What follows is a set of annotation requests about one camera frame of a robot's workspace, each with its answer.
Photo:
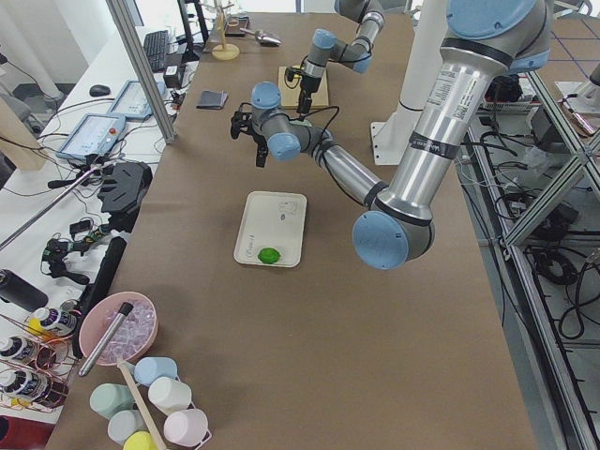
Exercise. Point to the black keyboard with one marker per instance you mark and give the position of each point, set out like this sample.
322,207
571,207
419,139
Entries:
155,46

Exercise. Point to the blue plastic cup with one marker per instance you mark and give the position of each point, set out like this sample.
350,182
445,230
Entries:
150,368

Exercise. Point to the grey folded cloth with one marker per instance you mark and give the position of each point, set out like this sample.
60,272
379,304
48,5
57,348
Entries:
212,100

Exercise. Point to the steel scoop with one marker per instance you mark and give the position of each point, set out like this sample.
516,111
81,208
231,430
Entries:
264,38

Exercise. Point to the steel rod in bowl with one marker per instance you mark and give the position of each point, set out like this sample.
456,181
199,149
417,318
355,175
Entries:
105,338

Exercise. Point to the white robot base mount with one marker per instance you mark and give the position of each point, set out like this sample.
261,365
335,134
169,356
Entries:
390,138

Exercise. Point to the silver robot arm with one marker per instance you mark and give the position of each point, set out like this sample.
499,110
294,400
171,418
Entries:
462,46
326,47

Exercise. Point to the condiment bottle rack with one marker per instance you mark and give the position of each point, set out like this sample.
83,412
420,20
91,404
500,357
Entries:
37,359

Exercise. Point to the green lime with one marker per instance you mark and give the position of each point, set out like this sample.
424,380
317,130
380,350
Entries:
268,255

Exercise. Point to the yellow plastic cup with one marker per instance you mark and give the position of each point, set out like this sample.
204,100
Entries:
140,440

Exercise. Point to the aluminium frame post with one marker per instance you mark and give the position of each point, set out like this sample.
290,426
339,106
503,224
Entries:
130,38

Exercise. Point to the green plastic cup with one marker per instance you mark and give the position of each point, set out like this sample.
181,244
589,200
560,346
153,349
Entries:
108,399

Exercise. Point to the black computer mouse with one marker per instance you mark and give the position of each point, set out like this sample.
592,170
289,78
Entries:
99,90

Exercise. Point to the wooden mug tree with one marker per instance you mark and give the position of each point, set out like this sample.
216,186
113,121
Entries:
223,51

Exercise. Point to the white plastic cup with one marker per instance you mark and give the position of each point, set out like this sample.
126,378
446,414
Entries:
169,395

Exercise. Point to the wooden cutting board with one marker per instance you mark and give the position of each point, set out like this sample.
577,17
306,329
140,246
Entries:
290,91

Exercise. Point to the grey plastic cup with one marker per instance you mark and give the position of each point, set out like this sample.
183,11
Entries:
123,424

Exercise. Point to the lower blue teach pendant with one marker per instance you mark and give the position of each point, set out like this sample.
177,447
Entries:
95,135

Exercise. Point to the pink bowl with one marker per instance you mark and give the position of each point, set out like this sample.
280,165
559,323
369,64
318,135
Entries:
134,336

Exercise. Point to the blue teach pendant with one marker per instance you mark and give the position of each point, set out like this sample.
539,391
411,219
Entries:
95,135
131,102

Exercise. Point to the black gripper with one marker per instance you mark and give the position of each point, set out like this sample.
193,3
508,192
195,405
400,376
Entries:
257,142
307,85

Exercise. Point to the upper blue teach pendant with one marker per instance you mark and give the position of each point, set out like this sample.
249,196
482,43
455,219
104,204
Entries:
131,102

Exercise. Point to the pink plastic cup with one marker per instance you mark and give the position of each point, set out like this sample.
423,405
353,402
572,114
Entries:
188,428

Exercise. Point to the cream rabbit tray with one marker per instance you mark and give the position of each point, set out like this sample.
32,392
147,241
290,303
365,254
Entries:
272,220

